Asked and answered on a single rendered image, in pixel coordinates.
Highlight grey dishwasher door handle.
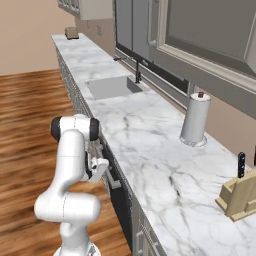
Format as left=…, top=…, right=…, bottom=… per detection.
left=105, top=167, right=122, bottom=191

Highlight grey sink basin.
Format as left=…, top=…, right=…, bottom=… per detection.
left=84, top=75, right=146, bottom=101

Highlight grey cupboard handle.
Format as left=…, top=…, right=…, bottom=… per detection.
left=134, top=229, right=145, bottom=256

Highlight grey base cupboard front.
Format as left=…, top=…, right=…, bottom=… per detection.
left=131, top=193, right=168, bottom=256

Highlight black tap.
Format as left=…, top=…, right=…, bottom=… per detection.
left=112, top=56, right=143, bottom=85

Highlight brown toaster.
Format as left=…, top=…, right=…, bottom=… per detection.
left=63, top=26, right=81, bottom=41

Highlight white paper towel roll holder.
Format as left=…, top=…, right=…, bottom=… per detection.
left=179, top=91, right=213, bottom=148

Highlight black dishwasher door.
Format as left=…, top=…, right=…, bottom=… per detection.
left=100, top=142, right=135, bottom=249

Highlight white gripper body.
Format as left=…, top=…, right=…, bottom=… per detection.
left=87, top=156, right=111, bottom=184

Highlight grey-framed wall cupboard door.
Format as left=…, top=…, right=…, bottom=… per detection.
left=147, top=0, right=256, bottom=120

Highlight wooden knife block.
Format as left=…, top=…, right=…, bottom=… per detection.
left=214, top=167, right=256, bottom=223

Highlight dark framed window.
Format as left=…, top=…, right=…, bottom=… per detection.
left=114, top=0, right=196, bottom=101

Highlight grey wall cupboards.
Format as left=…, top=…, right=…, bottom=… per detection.
left=56, top=0, right=115, bottom=21

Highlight grey base cupboard run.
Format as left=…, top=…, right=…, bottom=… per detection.
left=54, top=42, right=105, bottom=138

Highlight black-handled knife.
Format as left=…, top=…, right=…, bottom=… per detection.
left=236, top=151, right=247, bottom=180

